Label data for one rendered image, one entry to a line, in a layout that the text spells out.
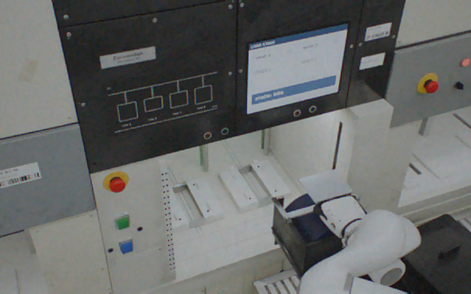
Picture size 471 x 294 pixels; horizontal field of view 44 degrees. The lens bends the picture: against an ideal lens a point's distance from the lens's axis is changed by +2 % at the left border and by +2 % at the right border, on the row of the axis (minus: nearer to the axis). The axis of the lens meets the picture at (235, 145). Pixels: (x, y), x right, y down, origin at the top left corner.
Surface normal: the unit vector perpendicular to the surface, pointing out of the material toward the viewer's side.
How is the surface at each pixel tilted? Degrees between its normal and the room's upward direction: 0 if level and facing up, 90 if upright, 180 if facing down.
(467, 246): 0
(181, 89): 90
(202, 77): 90
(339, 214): 6
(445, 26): 90
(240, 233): 0
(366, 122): 90
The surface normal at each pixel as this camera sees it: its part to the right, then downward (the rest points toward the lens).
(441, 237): 0.01, -0.78
